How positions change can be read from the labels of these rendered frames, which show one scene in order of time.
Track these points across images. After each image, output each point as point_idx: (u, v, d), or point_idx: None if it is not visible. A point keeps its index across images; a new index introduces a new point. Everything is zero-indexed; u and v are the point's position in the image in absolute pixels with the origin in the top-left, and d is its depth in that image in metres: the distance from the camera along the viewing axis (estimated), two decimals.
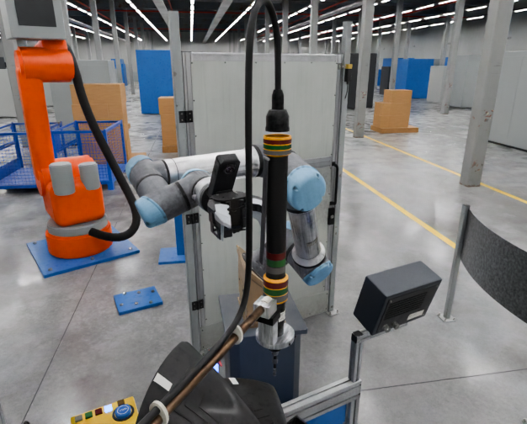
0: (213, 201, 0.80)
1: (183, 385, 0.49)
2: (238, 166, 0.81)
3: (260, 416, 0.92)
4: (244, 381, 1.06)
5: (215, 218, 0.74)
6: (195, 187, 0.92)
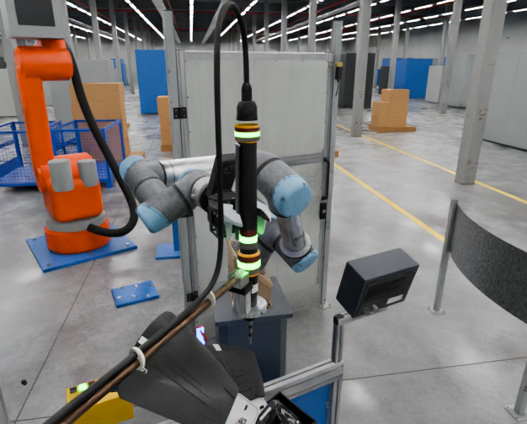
0: (214, 201, 0.79)
1: (158, 336, 0.57)
2: None
3: (240, 381, 1.00)
4: (227, 347, 1.13)
5: None
6: (194, 186, 0.91)
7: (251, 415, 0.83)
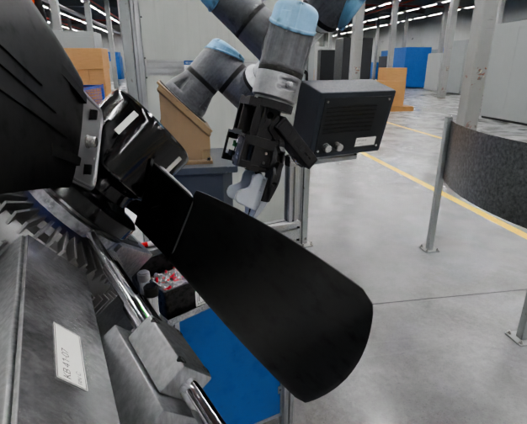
0: (279, 170, 0.68)
1: None
2: (293, 158, 0.76)
3: None
4: None
5: (261, 204, 0.70)
6: (298, 82, 0.66)
7: None
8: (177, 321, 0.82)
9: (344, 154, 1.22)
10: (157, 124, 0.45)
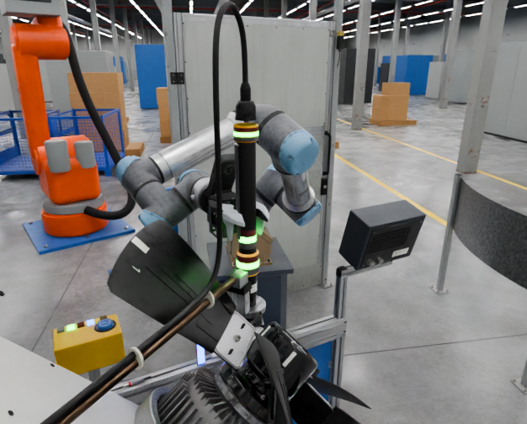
0: (214, 202, 0.79)
1: (157, 336, 0.57)
2: None
3: None
4: (338, 395, 1.01)
5: (224, 218, 0.74)
6: (194, 187, 0.91)
7: None
8: None
9: (383, 262, 1.49)
10: (306, 357, 0.72)
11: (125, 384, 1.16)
